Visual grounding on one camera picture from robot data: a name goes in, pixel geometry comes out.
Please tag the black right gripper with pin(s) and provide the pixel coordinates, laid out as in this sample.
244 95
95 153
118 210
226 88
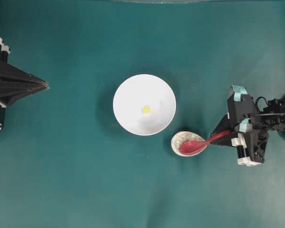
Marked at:
244 119

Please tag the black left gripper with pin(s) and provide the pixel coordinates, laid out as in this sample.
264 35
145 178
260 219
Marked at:
10 92

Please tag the red plastic spoon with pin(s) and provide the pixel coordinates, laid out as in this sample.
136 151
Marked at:
194 147

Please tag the yellow hexagonal prism block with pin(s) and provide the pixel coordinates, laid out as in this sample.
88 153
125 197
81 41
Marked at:
145 109

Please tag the white bowl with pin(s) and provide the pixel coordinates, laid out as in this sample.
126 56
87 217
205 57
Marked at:
144 104

